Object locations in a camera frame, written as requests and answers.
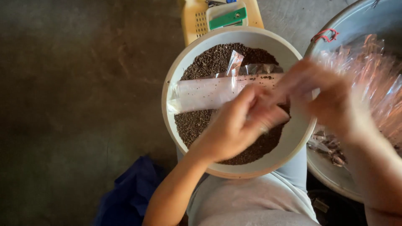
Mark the person's left hand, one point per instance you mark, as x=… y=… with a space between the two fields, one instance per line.
x=231 y=131

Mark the person's light grey clothing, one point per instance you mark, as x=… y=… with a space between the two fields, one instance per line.
x=251 y=197

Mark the red rubber band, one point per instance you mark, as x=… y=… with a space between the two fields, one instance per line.
x=325 y=35

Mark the clear plastic tube bag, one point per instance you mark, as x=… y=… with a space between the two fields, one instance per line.
x=204 y=92

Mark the white green bag sealer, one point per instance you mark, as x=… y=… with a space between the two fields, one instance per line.
x=227 y=15

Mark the heap of dark dried peppercorns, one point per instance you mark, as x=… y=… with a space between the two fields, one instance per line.
x=204 y=62

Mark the blue cloth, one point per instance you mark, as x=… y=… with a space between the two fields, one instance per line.
x=132 y=194

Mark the person's left fingers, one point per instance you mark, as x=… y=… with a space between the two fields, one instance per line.
x=260 y=110

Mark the yellow plastic stool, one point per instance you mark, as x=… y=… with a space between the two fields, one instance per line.
x=191 y=18

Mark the person's right fingers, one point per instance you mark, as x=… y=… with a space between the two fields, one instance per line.
x=292 y=84

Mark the large metal basin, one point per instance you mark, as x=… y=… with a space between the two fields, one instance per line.
x=358 y=22

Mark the white round plastic bowl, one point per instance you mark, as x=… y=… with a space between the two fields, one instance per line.
x=295 y=138

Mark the small clear plastic bag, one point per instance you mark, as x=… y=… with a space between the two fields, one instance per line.
x=235 y=64

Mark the bundle of clear plastic bags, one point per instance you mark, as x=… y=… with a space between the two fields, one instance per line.
x=380 y=78

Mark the person's right hand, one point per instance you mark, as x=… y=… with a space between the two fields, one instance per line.
x=326 y=100

